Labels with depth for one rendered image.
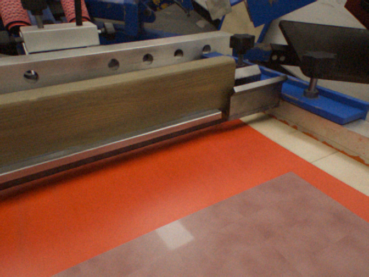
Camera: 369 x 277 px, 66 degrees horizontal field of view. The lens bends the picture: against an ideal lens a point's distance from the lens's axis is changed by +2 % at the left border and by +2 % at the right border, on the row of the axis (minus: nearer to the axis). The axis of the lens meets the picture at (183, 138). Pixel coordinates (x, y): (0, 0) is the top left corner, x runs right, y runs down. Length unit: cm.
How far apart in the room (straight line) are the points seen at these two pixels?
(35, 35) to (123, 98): 28
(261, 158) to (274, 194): 7
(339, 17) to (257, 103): 212
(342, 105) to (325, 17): 216
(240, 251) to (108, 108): 20
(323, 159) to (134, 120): 24
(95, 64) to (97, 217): 32
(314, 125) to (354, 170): 8
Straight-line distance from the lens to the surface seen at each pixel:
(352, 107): 44
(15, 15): 72
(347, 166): 40
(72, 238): 29
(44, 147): 33
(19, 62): 53
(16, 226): 32
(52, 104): 31
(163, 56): 59
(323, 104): 43
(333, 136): 42
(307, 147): 42
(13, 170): 33
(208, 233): 27
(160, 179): 33
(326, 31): 131
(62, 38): 58
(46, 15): 92
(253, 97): 42
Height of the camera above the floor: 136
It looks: 44 degrees down
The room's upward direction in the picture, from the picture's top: 9 degrees clockwise
